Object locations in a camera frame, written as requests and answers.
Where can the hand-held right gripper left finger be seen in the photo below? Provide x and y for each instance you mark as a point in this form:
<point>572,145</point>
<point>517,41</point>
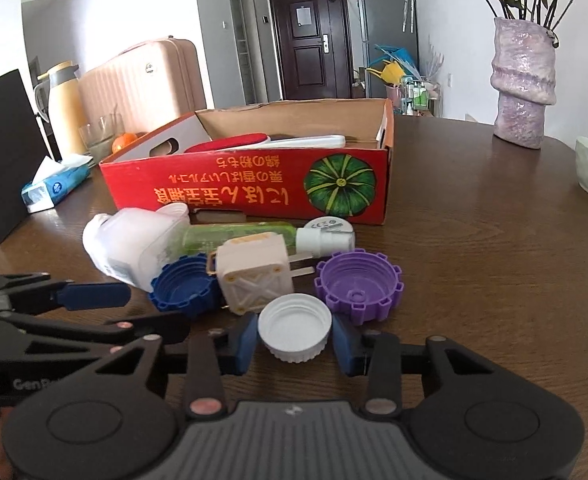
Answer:
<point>244,345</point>

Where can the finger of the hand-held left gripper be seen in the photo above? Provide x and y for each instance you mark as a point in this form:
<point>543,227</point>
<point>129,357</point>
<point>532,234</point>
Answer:
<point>143,327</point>
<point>96,296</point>

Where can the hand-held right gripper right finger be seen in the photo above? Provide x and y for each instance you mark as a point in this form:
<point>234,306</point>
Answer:
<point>348,352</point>

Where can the white ribbed bottle cap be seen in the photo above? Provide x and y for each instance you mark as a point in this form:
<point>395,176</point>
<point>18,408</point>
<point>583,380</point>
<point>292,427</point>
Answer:
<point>295,327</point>

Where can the white translucent plastic jug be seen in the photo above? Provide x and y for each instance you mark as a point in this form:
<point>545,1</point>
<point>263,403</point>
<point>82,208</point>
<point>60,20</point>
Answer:
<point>123,245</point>

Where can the blue notched plastic cap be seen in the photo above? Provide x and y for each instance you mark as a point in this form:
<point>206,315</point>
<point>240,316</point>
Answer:
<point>186,285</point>

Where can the purple notched plastic cap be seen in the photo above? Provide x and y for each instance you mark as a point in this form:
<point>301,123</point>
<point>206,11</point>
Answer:
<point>359,285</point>

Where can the white power adapter plug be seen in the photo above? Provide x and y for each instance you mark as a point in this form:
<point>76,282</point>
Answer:
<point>254,275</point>

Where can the green bottle with white cap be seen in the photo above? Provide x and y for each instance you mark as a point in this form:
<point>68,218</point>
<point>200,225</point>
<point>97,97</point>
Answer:
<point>233,235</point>

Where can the red cardboard box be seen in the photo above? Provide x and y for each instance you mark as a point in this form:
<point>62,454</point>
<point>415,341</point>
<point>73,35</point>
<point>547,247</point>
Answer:
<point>233,185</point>

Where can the blue tissue pack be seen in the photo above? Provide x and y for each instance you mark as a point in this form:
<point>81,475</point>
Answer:
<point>56,187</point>

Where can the white round flat disc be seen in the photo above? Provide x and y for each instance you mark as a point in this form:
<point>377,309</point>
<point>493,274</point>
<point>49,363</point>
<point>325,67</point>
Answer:
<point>330,224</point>

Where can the orange fruit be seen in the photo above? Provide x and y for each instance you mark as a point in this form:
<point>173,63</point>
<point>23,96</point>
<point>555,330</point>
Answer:
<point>123,142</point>

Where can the clear drinking glass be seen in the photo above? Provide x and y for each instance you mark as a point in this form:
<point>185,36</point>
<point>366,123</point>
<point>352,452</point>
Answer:
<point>101,137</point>

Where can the black paper bag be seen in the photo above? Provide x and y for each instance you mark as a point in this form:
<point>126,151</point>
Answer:
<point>3,160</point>

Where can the yellow thermos flask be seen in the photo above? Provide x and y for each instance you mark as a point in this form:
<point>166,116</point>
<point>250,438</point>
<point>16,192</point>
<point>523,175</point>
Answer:
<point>66,115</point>

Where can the red oval lid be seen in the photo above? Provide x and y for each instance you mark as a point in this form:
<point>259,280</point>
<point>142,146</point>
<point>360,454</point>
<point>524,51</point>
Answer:
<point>226,142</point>

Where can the white long flat item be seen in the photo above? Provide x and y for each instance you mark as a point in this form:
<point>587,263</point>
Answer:
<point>309,141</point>

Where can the pink ribbed suitcase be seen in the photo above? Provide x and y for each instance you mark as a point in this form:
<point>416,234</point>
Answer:
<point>143,85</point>

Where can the pink bucket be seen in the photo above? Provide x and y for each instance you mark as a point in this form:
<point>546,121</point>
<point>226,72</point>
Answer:
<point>394,96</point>

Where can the blue and yellow plastic toys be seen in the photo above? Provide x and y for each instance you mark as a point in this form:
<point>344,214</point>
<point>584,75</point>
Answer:
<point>391,67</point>

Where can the dark brown entrance door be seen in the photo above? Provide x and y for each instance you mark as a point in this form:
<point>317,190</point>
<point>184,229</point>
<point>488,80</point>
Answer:
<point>311,40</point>

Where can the purple ceramic vase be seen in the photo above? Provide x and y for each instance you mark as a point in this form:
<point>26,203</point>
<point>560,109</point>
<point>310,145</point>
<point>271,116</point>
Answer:
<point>521,85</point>

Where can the grey refrigerator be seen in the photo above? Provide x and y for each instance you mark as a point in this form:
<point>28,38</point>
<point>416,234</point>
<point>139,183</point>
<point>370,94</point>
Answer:
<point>384,20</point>

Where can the folded umbrella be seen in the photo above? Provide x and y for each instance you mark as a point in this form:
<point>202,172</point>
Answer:
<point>409,0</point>

